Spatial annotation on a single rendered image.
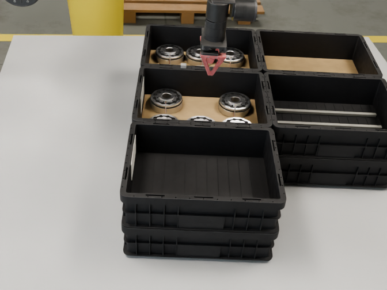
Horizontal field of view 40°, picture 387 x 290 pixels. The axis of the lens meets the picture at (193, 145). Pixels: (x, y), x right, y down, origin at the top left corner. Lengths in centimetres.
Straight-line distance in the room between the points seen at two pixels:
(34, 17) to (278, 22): 185
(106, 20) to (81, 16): 15
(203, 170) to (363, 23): 315
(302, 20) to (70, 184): 304
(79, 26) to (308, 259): 236
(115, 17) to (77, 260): 220
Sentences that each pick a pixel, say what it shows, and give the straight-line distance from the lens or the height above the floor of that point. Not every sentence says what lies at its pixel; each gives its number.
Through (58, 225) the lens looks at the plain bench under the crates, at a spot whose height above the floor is 70.
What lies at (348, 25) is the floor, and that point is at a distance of 441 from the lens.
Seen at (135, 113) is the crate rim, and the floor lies 93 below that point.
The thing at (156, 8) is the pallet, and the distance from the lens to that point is 407.
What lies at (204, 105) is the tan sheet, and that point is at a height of 83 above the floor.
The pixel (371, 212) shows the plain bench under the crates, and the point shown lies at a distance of 167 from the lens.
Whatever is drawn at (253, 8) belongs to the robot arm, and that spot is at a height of 125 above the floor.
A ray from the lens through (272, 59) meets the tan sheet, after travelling 203.
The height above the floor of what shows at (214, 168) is 83.
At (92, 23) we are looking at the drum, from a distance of 339.
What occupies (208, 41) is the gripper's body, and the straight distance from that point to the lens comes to 141.
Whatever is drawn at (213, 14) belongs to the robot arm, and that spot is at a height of 123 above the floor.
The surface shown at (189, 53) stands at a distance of 196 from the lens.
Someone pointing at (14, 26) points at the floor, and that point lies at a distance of 412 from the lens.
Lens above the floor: 182
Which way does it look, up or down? 39 degrees down
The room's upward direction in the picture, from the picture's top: 4 degrees clockwise
